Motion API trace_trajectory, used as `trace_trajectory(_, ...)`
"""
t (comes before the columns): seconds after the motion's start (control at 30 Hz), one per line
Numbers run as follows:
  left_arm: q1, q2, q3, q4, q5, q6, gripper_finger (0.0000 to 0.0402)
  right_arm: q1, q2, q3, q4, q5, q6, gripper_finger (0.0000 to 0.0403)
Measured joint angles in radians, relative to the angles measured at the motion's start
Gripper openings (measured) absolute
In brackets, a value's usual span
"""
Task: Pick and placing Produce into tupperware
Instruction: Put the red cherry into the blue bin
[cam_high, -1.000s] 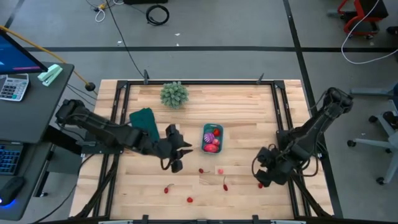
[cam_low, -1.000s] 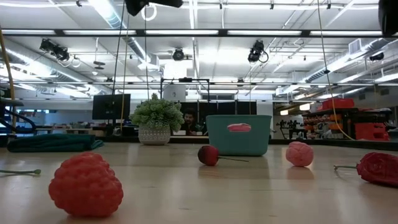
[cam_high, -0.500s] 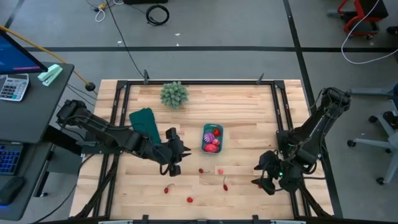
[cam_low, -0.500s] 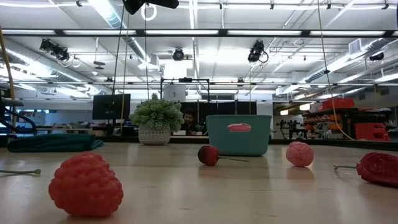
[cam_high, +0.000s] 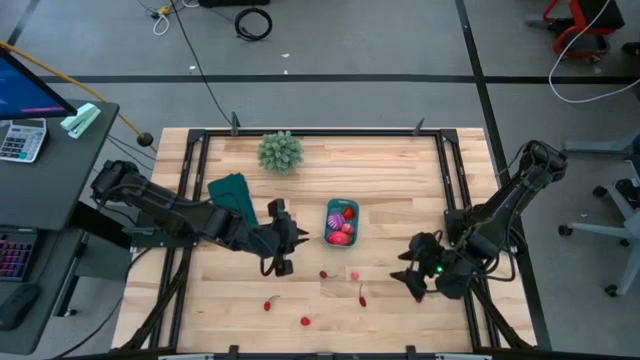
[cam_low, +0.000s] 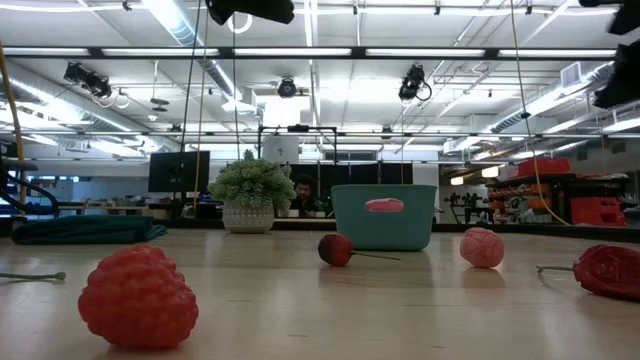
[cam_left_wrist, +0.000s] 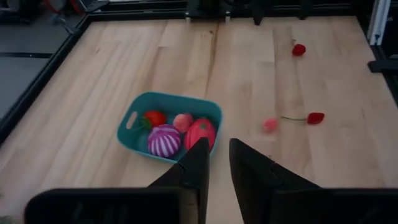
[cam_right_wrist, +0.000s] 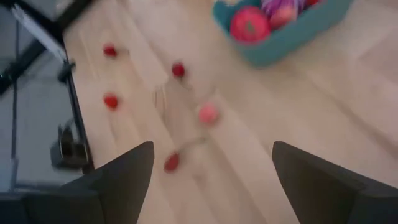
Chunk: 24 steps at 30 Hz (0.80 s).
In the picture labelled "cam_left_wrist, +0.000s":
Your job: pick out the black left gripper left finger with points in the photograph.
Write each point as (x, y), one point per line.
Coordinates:
(196, 168)

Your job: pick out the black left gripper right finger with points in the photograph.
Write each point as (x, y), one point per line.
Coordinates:
(252, 180)

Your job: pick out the pink dragon fruit toy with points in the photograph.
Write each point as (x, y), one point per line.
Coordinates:
(199, 132)

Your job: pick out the purple white striped ball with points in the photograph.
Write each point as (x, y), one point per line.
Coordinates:
(163, 141)

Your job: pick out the pink bumpy ball toy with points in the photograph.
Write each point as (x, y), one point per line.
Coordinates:
(270, 124)
(183, 122)

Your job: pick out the red toy tomato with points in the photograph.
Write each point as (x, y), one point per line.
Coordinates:
(155, 118)

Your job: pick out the teal plastic basket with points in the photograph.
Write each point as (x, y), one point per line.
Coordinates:
(168, 102)

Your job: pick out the red cherry toy with stem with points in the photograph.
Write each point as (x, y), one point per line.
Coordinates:
(315, 118)

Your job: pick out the red rose toy with stem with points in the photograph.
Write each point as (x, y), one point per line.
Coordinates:
(299, 49)

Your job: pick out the black aluminium table frame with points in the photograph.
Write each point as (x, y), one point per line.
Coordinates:
(42, 81)

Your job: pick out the white metal post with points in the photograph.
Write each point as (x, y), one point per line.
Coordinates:
(379, 21)

